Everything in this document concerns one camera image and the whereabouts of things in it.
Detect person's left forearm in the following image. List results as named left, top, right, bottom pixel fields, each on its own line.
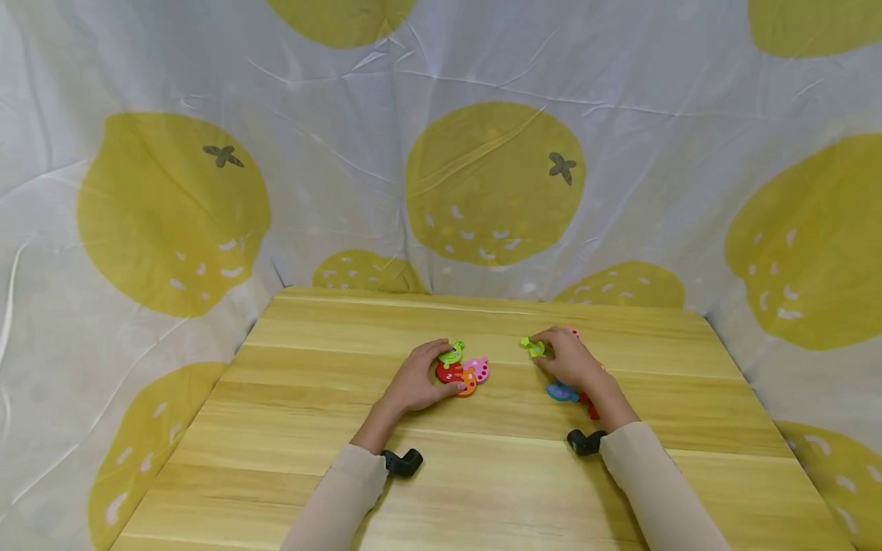
left=279, top=396, right=404, bottom=551

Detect black wrist band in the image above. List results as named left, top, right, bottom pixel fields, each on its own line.
left=566, top=429, right=609, bottom=458
left=381, top=448, right=424, bottom=479

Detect person's left hand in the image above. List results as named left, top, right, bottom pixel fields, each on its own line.
left=381, top=338, right=468, bottom=416

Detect person's right hand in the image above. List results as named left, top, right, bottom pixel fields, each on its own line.
left=531, top=326, right=607, bottom=393

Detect person's right forearm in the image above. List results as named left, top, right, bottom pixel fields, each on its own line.
left=584, top=370, right=733, bottom=551

